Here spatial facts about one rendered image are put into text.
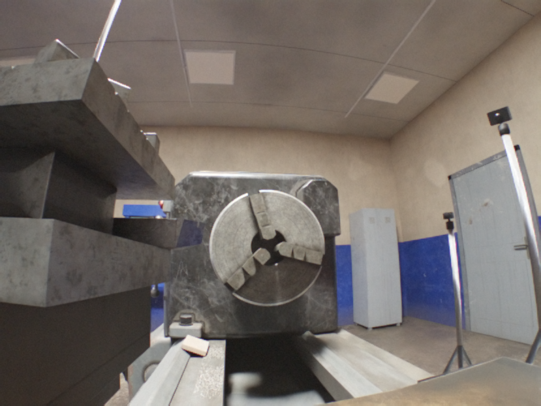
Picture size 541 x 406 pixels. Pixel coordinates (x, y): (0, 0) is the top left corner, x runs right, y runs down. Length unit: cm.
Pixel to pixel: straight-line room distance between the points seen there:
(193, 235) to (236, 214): 33
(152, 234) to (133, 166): 7
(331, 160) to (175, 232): 457
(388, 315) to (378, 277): 62
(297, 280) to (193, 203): 38
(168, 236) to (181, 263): 54
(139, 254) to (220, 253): 38
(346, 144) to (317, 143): 59
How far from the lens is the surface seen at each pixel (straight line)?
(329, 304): 81
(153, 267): 20
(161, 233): 23
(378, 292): 416
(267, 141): 458
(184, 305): 77
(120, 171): 20
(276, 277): 55
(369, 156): 517
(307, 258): 55
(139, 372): 89
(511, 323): 376
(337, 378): 53
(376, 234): 417
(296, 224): 57
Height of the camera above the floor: 105
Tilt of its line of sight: 14 degrees up
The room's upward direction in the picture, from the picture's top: 1 degrees counter-clockwise
